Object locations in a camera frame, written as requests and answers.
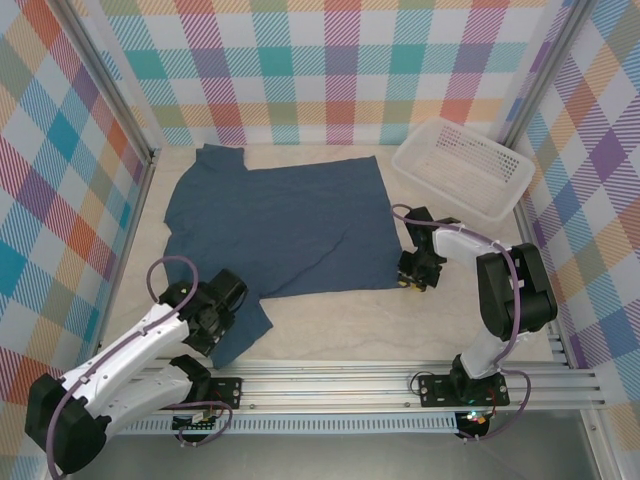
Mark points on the blue t-shirt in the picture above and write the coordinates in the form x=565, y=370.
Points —
x=280, y=225

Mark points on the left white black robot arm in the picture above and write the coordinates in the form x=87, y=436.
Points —
x=125, y=350

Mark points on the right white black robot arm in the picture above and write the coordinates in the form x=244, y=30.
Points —
x=515, y=290

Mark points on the small electronics board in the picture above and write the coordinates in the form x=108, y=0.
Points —
x=195, y=424
x=475, y=420

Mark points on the white plastic basket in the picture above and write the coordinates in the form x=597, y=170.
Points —
x=450, y=165

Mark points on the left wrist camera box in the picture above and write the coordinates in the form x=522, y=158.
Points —
x=227, y=287

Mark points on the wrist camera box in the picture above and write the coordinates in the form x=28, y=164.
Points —
x=227, y=287
x=419, y=220

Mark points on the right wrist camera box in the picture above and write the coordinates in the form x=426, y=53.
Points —
x=419, y=220

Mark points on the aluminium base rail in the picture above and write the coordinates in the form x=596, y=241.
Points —
x=325, y=387

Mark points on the aluminium table side rail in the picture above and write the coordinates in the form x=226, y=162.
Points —
x=559, y=350

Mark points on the aluminium frame post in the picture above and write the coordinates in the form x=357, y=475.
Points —
x=545, y=65
x=100, y=75

